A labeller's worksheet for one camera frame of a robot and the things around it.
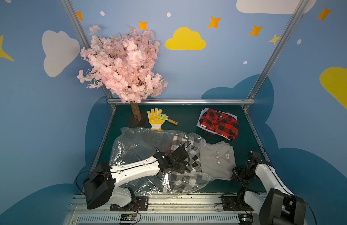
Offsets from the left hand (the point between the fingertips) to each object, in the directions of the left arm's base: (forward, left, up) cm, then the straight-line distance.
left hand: (184, 163), depth 80 cm
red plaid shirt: (+30, -29, 0) cm, 42 cm away
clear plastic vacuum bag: (+14, +33, -4) cm, 36 cm away
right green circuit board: (-25, -33, -11) cm, 42 cm away
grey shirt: (+5, -22, -6) cm, 23 cm away
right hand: (-3, -30, -9) cm, 32 cm away
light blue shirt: (+28, -14, -2) cm, 31 cm away
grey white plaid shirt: (-7, -6, -5) cm, 11 cm away
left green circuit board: (-26, +29, -10) cm, 40 cm away
